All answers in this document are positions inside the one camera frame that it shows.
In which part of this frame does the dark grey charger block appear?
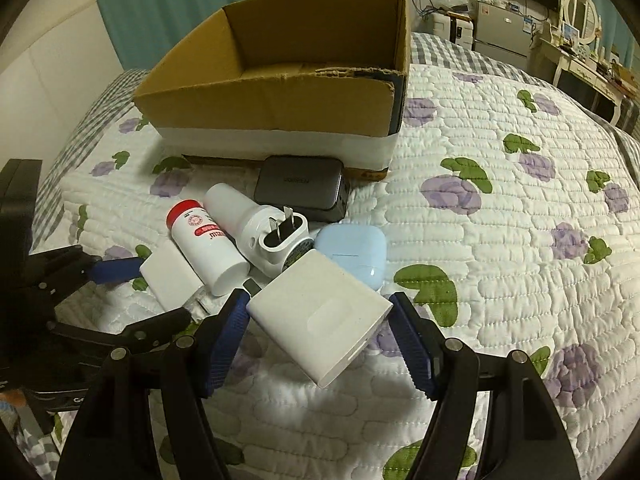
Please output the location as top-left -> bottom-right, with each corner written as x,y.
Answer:
254,155 -> 348,223

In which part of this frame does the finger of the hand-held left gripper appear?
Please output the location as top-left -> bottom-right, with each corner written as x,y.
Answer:
30,246 -> 143,291
47,307 -> 193,356

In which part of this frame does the plain white cylindrical bottle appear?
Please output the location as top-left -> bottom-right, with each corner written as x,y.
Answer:
203,183 -> 261,256

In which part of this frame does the white padded headboard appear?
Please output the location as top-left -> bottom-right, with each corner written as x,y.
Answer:
0,0 -> 123,191

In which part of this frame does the white floral quilted blanket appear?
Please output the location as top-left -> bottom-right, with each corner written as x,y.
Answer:
15,62 -> 640,480

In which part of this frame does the white power bank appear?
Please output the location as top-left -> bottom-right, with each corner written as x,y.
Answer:
139,240 -> 206,313

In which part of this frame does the white dressing table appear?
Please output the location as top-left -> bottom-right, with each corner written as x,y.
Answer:
537,22 -> 640,128

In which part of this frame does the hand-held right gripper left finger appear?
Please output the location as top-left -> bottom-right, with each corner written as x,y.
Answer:
55,290 -> 251,480

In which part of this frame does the light blue earbuds case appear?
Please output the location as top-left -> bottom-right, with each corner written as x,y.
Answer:
314,223 -> 388,291

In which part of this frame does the white wall plug adapter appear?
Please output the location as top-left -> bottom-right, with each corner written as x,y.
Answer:
239,204 -> 321,279

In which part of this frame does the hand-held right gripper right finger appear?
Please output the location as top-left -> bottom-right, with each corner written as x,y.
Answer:
387,291 -> 571,480

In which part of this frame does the teal curtain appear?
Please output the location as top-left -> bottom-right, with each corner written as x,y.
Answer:
85,0 -> 398,73

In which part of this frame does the white floor appliance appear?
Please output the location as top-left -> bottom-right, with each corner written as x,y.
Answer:
431,10 -> 475,51

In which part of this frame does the brown cardboard box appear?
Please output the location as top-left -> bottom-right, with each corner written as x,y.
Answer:
134,0 -> 412,181

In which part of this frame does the white bottle with red cap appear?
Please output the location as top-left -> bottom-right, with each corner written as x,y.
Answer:
166,199 -> 249,297

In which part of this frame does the large white square charger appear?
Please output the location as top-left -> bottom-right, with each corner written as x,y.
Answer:
246,250 -> 394,388

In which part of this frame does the silver refrigerator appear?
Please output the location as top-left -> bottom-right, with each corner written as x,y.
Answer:
472,0 -> 536,72

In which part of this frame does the oval white framed mirror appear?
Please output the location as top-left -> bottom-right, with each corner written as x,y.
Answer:
560,0 -> 603,43

